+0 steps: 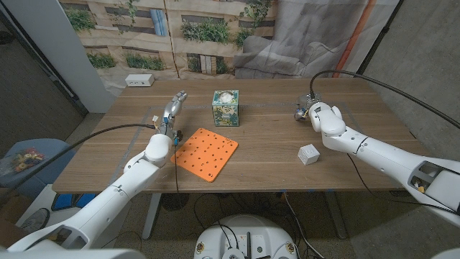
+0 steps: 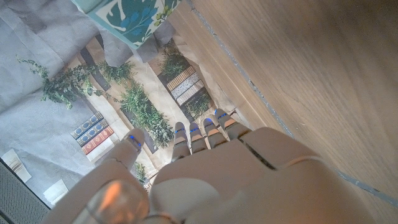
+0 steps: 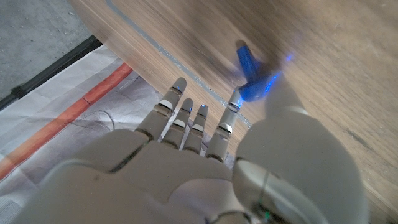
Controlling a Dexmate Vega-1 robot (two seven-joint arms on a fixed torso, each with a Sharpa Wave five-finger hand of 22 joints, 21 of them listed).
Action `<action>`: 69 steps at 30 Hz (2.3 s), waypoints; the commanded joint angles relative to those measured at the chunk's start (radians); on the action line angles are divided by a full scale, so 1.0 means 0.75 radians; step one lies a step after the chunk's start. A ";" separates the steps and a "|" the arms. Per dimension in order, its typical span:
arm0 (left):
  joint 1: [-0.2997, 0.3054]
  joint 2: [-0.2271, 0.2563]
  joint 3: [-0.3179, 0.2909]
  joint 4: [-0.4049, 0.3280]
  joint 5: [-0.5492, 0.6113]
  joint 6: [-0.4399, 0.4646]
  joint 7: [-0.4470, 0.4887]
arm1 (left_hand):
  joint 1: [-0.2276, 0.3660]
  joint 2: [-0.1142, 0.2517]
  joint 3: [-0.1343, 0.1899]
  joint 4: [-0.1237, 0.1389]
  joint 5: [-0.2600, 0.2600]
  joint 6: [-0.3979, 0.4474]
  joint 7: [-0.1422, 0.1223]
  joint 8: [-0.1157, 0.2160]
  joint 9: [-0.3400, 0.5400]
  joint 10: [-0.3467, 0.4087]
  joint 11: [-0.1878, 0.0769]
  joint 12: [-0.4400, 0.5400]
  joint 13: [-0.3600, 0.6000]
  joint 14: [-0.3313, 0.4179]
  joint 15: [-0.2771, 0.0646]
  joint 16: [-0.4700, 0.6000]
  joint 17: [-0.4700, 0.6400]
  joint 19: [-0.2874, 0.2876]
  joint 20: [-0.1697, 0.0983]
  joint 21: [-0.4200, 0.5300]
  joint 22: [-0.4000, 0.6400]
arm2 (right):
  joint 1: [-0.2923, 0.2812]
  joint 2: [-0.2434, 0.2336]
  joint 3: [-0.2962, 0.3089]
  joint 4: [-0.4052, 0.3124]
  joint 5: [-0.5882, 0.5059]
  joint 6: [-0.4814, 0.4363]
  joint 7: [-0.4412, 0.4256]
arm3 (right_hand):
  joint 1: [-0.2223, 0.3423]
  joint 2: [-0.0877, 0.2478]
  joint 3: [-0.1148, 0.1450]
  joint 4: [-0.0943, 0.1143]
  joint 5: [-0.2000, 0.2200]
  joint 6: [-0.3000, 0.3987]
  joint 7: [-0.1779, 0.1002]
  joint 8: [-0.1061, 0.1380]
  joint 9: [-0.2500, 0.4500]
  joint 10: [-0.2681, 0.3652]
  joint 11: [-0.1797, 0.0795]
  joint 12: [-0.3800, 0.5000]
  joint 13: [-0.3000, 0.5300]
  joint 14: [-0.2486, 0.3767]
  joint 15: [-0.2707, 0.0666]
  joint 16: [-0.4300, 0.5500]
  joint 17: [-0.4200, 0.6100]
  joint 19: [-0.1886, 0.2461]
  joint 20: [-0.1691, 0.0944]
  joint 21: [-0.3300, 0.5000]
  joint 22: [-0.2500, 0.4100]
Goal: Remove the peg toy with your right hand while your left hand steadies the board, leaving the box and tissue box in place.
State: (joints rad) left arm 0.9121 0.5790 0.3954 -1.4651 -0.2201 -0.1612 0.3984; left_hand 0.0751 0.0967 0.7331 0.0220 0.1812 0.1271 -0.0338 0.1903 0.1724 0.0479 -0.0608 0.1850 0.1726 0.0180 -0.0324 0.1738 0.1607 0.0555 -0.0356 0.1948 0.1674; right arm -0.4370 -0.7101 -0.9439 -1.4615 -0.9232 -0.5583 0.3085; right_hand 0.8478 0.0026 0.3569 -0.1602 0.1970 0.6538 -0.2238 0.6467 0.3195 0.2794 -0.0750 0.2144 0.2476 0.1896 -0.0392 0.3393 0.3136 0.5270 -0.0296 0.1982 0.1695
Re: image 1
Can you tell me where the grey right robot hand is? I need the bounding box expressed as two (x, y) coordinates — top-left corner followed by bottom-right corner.
(294, 92), (323, 122)

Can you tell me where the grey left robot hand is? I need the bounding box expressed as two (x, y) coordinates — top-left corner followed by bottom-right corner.
(159, 90), (188, 136)

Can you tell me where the orange peg board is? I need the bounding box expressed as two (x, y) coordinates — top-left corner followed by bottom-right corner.
(170, 127), (239, 183)

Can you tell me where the small white cube box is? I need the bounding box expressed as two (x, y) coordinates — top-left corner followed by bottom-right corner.
(297, 143), (321, 166)

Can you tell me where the leaf print tissue box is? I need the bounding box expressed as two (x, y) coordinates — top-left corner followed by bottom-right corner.
(211, 89), (240, 127)

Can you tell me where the white power strip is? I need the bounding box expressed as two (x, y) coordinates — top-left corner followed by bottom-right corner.
(124, 73), (155, 88)

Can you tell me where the printed fabric backdrop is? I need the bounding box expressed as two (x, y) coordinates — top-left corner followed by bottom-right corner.
(59, 0), (400, 97)

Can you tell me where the white table leg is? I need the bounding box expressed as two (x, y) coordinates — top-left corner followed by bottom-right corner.
(142, 193), (162, 241)

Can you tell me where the grey table leg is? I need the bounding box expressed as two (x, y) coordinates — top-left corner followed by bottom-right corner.
(325, 190), (348, 240)

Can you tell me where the blue upholstered stool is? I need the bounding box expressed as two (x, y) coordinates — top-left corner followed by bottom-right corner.
(0, 138), (76, 188)

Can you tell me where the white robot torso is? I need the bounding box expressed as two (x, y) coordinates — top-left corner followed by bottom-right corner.
(193, 214), (299, 259)

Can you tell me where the bag of colourful toys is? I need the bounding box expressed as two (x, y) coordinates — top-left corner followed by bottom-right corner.
(0, 146), (47, 177)

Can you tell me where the grey sneaker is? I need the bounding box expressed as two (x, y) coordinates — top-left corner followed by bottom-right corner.
(19, 207), (51, 233)

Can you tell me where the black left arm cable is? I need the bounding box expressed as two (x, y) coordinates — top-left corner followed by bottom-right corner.
(0, 123), (157, 202)

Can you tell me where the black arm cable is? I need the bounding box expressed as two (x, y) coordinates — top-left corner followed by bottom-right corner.
(0, 123), (157, 202)
(309, 69), (460, 130)

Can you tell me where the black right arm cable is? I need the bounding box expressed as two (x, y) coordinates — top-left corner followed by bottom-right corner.
(309, 69), (460, 130)

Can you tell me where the grey floor cable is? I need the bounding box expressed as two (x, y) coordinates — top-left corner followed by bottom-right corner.
(282, 192), (317, 259)

